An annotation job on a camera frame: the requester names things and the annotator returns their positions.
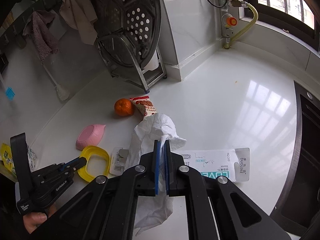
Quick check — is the beige hanging towel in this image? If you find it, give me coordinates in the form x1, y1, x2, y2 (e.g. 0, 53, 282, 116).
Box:
60, 0, 98, 46

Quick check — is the white paper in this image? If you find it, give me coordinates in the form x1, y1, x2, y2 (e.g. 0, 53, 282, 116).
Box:
125, 112, 187, 237

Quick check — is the yellow plastic lid ring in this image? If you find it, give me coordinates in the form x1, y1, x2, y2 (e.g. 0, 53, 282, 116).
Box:
76, 145, 111, 183

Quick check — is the blue wall hook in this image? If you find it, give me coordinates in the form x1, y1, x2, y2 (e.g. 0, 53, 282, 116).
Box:
5, 87, 15, 101

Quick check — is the perforated metal steamer tray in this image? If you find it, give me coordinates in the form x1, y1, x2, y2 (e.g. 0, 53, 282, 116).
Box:
90, 0, 161, 68

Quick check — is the orange tangerine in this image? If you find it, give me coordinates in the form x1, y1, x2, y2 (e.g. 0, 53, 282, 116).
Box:
114, 99, 135, 116

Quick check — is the person's left hand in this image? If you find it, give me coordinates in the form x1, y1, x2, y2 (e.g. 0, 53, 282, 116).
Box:
23, 204, 57, 233

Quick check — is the purple hanging towel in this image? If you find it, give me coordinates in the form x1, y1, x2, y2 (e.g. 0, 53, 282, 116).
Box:
23, 10, 59, 63

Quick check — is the red snack packet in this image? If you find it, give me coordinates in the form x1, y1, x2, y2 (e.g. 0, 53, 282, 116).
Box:
130, 95, 157, 119

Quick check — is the gas valve with orange knob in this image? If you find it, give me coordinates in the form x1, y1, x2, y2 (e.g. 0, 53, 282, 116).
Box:
206, 0, 243, 49

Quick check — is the white brush with handle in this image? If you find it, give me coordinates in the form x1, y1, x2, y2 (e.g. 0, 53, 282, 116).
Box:
42, 63, 70, 101

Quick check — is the metal dish rack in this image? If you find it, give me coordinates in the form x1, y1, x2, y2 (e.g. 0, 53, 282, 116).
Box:
95, 34, 168, 94

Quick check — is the yellow snack bag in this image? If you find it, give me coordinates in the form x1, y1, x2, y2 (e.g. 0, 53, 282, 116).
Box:
1, 143, 16, 176

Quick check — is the white toothpaste box package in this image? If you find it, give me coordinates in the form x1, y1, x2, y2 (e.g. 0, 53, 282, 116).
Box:
176, 148, 250, 183

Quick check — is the patterned ceramic cup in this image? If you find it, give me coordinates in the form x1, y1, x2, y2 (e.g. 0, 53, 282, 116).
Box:
27, 145, 38, 172

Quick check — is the pink plastic dish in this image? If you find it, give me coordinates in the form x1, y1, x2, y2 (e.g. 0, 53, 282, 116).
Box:
75, 124, 106, 150

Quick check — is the yellow gas hose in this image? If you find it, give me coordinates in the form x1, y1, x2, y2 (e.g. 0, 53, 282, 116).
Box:
223, 0, 259, 49

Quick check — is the black kitchen sink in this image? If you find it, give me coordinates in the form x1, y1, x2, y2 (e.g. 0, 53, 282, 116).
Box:
270, 83, 319, 239

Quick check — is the white barcode tag card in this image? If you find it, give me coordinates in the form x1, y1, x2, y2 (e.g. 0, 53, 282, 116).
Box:
110, 147, 129, 176

